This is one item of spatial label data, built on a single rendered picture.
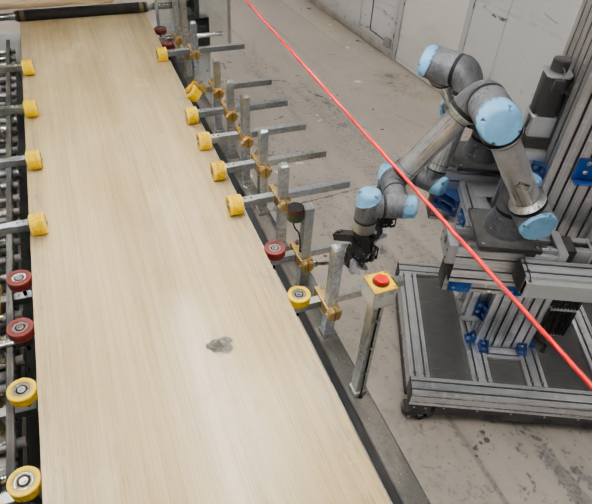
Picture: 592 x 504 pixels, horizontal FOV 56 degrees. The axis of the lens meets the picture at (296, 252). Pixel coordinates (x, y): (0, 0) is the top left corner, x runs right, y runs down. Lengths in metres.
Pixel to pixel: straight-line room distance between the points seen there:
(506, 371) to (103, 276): 1.82
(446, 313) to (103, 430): 1.84
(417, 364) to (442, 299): 0.48
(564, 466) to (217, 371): 1.73
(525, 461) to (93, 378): 1.90
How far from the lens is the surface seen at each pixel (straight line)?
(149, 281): 1.97
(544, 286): 2.11
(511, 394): 2.69
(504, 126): 1.63
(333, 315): 1.91
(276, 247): 2.06
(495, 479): 2.71
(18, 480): 1.63
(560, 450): 2.91
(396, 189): 1.79
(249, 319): 1.82
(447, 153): 2.06
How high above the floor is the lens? 2.28
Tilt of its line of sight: 42 degrees down
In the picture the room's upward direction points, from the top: 4 degrees clockwise
